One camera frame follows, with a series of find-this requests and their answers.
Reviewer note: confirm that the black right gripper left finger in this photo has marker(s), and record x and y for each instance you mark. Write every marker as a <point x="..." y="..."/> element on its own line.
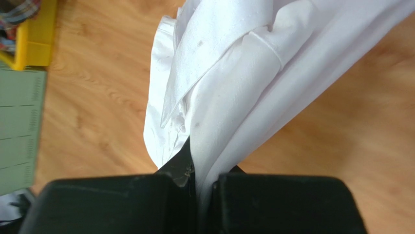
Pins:
<point x="159" y="203"/>

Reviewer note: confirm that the white long sleeve shirt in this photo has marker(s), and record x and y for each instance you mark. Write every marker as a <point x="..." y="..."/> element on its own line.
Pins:
<point x="228" y="74"/>

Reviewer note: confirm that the green mesh file rack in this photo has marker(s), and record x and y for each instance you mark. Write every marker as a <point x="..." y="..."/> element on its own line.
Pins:
<point x="21" y="105"/>

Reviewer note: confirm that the yellow plastic bin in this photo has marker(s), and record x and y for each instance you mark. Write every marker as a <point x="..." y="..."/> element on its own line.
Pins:
<point x="34" y="40"/>

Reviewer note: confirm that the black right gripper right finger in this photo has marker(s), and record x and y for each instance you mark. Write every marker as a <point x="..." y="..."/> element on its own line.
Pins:
<point x="244" y="203"/>

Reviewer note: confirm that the multicolour plaid shirt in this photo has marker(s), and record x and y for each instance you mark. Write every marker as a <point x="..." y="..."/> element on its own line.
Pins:
<point x="12" y="14"/>

